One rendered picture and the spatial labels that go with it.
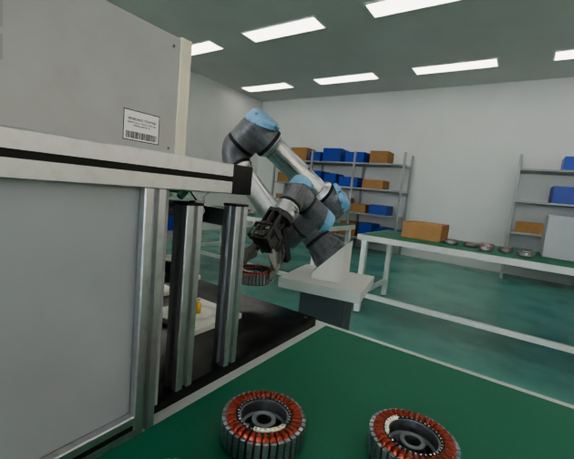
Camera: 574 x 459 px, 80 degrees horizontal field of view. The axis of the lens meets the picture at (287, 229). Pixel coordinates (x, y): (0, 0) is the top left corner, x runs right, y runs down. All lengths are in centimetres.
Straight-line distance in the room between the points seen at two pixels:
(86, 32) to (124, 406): 49
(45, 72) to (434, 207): 700
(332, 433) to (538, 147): 687
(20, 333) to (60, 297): 5
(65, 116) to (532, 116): 711
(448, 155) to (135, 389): 706
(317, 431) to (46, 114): 55
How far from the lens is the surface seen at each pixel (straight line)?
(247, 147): 124
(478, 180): 719
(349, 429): 58
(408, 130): 756
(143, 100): 61
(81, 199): 42
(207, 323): 79
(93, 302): 45
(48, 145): 39
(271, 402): 55
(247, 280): 92
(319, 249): 136
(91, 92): 57
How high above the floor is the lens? 108
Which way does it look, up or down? 6 degrees down
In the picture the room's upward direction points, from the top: 6 degrees clockwise
